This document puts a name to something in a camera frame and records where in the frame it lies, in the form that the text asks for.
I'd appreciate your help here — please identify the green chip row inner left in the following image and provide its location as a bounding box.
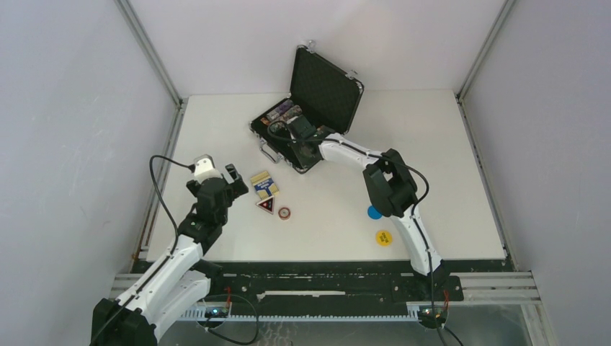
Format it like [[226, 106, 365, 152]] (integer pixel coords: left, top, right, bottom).
[[272, 105, 303, 123]]

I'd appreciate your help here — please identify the red white poker chip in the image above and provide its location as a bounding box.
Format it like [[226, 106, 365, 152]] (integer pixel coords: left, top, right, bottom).
[[278, 207, 291, 221]]

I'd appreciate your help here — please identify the purple chip row far left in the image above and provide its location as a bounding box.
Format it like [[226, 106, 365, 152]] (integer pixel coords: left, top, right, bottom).
[[261, 99, 295, 125]]

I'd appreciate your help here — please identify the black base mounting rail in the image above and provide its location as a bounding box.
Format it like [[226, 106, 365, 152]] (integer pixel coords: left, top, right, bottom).
[[210, 259, 514, 317]]

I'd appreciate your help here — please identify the playing card deck box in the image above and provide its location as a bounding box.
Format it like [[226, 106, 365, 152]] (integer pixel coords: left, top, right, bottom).
[[250, 171, 280, 200]]

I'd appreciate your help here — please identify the yellow round button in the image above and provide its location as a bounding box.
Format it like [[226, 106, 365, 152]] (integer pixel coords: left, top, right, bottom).
[[375, 230, 393, 247]]

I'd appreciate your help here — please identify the black aluminium poker case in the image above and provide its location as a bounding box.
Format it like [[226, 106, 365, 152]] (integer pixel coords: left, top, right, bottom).
[[249, 40, 365, 174]]

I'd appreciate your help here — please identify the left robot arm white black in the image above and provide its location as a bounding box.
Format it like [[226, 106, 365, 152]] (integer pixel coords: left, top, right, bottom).
[[90, 156, 249, 345]]

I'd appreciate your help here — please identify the yellow chip row far right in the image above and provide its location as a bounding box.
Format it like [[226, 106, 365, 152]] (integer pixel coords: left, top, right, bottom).
[[318, 125, 335, 138]]

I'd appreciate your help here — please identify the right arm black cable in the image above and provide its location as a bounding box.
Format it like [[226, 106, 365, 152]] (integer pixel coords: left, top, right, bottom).
[[266, 120, 452, 346]]

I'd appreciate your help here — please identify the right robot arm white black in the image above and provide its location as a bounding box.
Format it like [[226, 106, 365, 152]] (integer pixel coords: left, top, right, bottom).
[[275, 116, 450, 300]]

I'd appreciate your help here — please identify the blue round button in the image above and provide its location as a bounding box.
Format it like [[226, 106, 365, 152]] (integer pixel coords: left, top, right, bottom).
[[367, 205, 383, 220]]

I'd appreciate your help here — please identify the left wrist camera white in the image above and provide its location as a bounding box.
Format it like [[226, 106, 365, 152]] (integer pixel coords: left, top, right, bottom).
[[193, 154, 223, 183]]

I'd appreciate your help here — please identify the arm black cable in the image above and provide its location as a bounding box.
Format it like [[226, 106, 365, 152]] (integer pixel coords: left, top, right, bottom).
[[266, 120, 452, 346], [90, 154, 197, 346]]

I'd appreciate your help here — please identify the red black triangular button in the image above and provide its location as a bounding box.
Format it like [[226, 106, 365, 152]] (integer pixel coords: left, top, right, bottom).
[[257, 196, 275, 215]]

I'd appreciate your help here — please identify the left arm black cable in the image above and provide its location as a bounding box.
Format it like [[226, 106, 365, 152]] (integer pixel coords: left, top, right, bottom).
[[90, 154, 197, 346]]

